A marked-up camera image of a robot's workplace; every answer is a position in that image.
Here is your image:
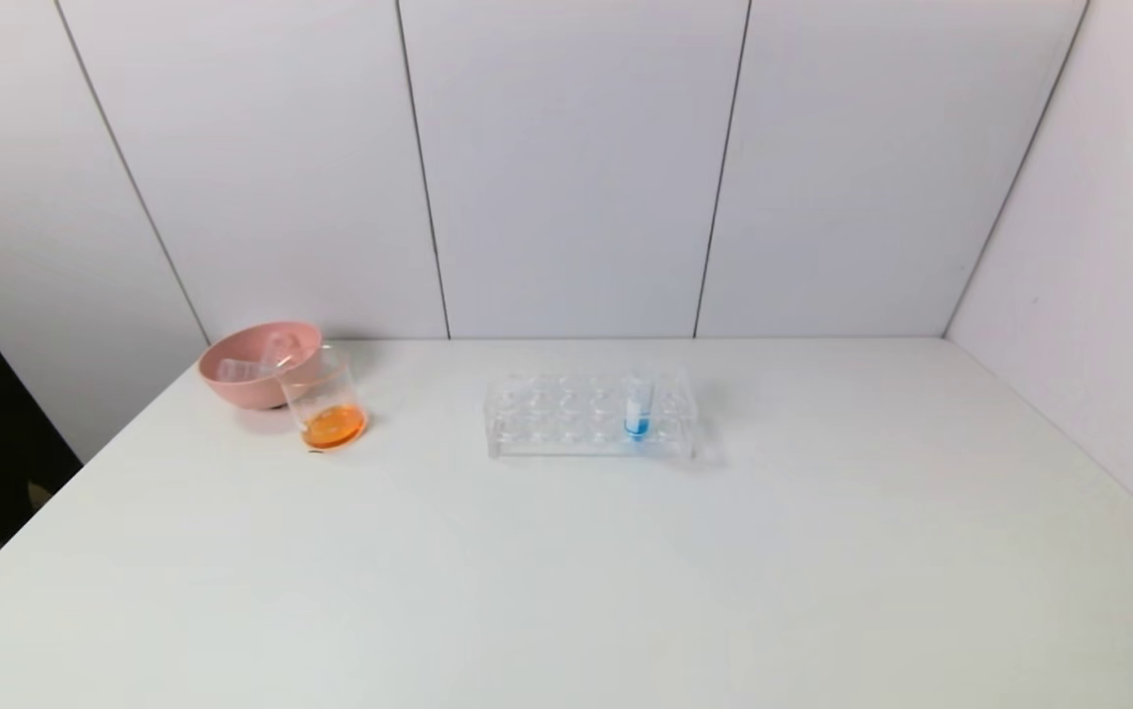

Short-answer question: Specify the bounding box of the clear acrylic test tube rack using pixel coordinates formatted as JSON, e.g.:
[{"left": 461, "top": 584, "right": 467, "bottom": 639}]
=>
[{"left": 484, "top": 366, "right": 704, "bottom": 463}]

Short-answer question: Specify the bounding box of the test tube with blue pigment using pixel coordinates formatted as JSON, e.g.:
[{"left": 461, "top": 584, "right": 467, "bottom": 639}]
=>
[{"left": 624, "top": 372, "right": 656, "bottom": 442}]

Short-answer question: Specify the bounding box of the clear glass beaker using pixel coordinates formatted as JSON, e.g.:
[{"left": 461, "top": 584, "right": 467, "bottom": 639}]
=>
[{"left": 274, "top": 343, "right": 371, "bottom": 454}]

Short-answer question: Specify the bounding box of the pink bowl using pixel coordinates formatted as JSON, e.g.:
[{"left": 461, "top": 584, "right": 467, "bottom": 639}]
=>
[{"left": 197, "top": 320, "right": 324, "bottom": 410}]

